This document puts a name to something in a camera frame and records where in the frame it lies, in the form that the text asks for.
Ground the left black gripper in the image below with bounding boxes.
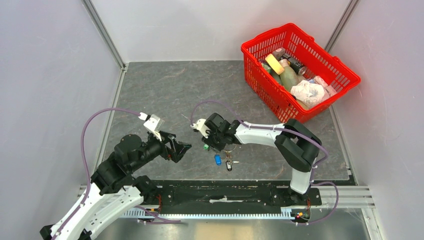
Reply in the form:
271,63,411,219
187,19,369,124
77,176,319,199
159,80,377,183
129,129,192,172

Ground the large silver keyring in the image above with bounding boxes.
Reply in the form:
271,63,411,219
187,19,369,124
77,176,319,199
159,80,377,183
216,144,238,166

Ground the blue key tag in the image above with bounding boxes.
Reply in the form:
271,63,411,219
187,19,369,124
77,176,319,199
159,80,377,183
214,154,222,166

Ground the black and white key fob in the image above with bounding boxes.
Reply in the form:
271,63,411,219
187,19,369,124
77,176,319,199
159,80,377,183
225,160,233,172

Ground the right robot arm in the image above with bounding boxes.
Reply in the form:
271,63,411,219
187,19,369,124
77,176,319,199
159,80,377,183
191,113,323,205

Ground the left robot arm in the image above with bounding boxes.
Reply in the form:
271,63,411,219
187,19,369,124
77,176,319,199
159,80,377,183
40,131,192,240

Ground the green bottle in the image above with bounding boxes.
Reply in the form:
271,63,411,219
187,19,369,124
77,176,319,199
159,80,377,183
279,61,299,92

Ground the red plastic basket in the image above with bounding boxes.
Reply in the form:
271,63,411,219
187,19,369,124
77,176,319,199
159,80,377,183
241,23,361,123

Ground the crumpled white plastic bag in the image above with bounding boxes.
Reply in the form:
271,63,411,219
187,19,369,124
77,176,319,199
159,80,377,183
290,80,330,108

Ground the dark can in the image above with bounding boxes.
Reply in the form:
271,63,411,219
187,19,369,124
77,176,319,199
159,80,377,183
281,53,307,76

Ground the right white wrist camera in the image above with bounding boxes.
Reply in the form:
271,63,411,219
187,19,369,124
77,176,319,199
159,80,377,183
190,118,210,139

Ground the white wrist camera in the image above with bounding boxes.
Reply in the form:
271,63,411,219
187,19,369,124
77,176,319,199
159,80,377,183
143,114,164,142
190,118,210,139

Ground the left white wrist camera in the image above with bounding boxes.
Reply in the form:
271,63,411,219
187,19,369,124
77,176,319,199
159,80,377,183
143,114,164,142

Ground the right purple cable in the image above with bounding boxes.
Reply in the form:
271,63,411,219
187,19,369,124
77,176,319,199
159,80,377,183
190,100,340,226

